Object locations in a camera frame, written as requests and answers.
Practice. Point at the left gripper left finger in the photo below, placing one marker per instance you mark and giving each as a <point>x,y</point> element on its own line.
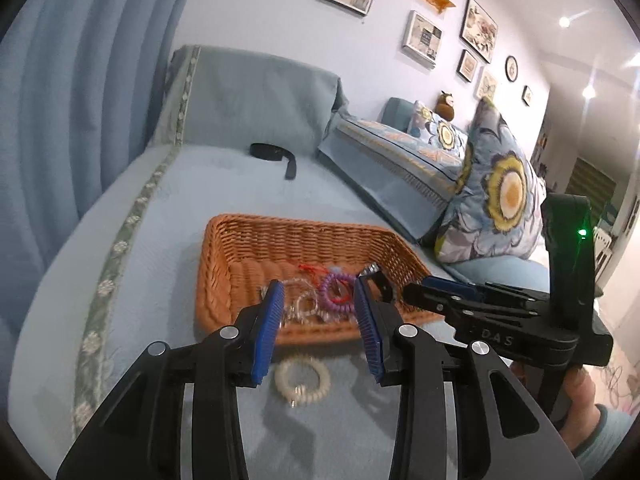
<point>136,431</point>

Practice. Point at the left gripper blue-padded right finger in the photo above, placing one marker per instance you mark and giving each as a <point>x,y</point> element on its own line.
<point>502,433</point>

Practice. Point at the light blue sleeve forearm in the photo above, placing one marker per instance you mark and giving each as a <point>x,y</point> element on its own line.
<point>599,447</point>

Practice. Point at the right hand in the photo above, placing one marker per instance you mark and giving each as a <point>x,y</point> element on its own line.
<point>584,415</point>

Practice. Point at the floral pillow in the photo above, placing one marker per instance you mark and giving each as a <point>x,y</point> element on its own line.
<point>435,131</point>
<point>495,210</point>

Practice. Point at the striped blue folded quilt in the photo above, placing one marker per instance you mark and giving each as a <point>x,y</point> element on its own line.
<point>408,182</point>

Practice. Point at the orange wicker basket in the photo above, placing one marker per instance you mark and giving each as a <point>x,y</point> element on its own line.
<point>242,253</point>

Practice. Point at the small dark framed picture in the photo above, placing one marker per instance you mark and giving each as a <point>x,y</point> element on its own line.
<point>526,95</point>

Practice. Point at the tiny framed picture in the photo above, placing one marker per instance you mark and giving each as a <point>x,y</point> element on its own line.
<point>526,95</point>

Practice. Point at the brown owl plush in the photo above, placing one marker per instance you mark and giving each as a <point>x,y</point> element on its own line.
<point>445,106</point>

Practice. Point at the butterfly framed picture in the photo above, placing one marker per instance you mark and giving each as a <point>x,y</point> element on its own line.
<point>486,85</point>

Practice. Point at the teal cushion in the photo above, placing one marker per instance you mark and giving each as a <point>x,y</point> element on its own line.
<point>397,113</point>

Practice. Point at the small square framed picture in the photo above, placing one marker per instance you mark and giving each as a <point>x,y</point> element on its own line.
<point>467,66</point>

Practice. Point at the large floral framed picture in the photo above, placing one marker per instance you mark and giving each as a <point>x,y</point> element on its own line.
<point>479,30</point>

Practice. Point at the white framed picture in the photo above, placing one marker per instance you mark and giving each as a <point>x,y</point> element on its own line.
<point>422,39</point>

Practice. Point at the teal bed headboard cover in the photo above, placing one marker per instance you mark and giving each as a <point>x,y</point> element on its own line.
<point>232,98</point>

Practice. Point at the blue curtain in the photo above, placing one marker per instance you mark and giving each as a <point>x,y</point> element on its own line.
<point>81,86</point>

